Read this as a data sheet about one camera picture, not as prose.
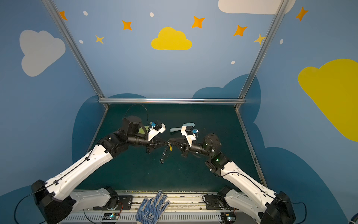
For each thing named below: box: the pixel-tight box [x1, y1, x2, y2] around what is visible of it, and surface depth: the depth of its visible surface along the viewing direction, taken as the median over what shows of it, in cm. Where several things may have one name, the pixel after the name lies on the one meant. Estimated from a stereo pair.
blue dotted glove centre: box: [136, 189, 171, 224], surface depth 73 cm
